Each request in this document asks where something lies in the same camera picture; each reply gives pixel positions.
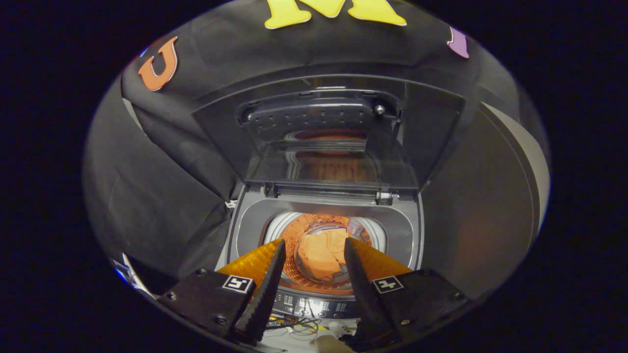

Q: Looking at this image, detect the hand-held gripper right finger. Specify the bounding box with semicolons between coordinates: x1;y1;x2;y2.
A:
343;237;474;352

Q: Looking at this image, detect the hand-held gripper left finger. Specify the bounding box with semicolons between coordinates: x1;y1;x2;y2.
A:
157;238;287;345

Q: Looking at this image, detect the orange polo shirt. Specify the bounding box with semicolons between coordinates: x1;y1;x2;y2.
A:
296;229;350;283

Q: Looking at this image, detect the dark washing machine lid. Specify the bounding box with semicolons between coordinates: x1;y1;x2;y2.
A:
191;75;468;202

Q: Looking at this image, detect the beige cabinet with dark top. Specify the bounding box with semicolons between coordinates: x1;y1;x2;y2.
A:
421;101;551;296

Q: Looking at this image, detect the thin black cable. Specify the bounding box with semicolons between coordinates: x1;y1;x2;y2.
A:
267;316;325;342

